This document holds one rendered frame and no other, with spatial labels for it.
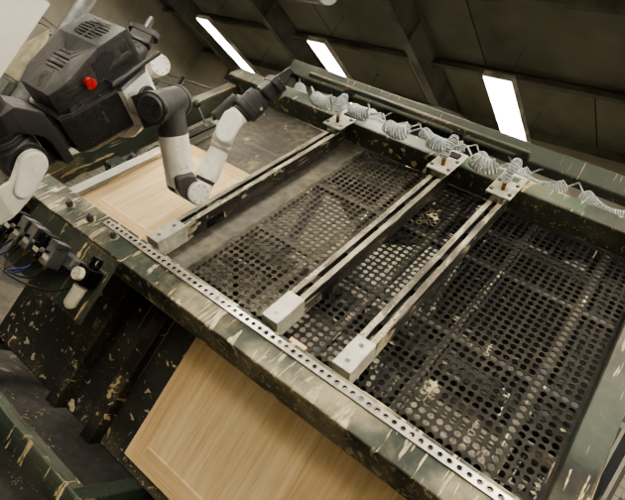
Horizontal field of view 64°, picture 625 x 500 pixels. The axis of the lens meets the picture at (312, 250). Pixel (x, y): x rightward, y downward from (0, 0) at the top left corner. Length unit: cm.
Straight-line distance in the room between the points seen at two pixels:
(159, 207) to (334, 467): 113
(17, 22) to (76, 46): 402
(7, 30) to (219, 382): 446
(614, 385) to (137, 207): 167
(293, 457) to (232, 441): 21
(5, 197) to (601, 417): 169
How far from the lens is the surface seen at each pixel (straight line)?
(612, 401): 159
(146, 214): 200
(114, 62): 164
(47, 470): 189
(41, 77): 166
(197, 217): 185
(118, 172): 222
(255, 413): 169
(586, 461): 145
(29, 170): 162
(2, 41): 565
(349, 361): 140
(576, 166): 261
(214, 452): 177
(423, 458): 131
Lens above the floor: 107
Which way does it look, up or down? 4 degrees up
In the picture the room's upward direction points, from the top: 31 degrees clockwise
